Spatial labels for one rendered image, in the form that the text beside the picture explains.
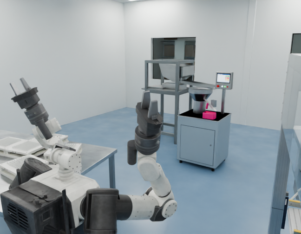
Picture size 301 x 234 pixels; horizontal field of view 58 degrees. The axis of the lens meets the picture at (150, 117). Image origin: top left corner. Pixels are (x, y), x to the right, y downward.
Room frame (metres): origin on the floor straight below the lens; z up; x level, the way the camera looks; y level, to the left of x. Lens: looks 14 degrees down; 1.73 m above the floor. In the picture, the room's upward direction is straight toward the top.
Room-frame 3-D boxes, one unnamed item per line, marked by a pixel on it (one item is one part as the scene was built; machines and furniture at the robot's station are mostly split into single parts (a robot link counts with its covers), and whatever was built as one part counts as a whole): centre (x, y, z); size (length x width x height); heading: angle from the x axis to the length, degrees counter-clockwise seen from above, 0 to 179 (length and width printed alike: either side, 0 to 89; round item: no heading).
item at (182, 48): (7.13, -0.60, 1.43); 1.32 x 0.01 x 1.11; 56
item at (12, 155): (2.16, 1.05, 0.85); 0.24 x 0.24 x 0.02; 66
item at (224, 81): (3.92, -1.06, 1.07); 0.23 x 0.10 x 0.62; 56
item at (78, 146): (2.11, 0.72, 0.90); 0.25 x 0.24 x 0.02; 0
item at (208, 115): (3.67, -0.83, 0.80); 0.16 x 0.12 x 0.09; 56
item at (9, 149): (2.16, 1.05, 0.90); 0.25 x 0.24 x 0.02; 156
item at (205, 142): (3.92, -0.81, 0.38); 0.63 x 0.57 x 0.76; 56
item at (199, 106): (3.99, -0.80, 0.95); 0.49 x 0.36 x 0.38; 56
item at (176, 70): (4.78, -0.47, 0.75); 1.43 x 1.06 x 1.50; 56
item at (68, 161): (0.96, 0.32, 1.30); 0.10 x 0.07 x 0.09; 56
